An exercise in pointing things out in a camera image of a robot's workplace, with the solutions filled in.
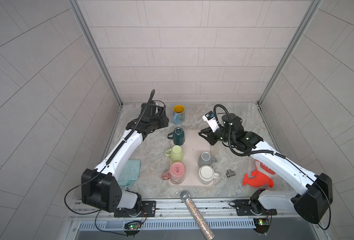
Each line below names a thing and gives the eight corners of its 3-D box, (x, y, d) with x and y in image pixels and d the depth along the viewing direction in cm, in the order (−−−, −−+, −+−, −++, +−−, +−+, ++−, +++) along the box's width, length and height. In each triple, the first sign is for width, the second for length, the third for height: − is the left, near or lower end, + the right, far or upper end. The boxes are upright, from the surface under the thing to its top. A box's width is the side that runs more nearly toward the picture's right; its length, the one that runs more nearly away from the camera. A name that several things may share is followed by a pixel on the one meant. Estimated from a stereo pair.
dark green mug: (168, 145, 94) (166, 137, 86) (168, 136, 98) (167, 127, 91) (184, 145, 94) (184, 137, 87) (184, 136, 99) (184, 127, 91)
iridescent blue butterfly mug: (173, 126, 105) (172, 117, 97) (174, 113, 112) (173, 104, 104) (185, 126, 105) (185, 117, 97) (185, 113, 112) (185, 104, 104)
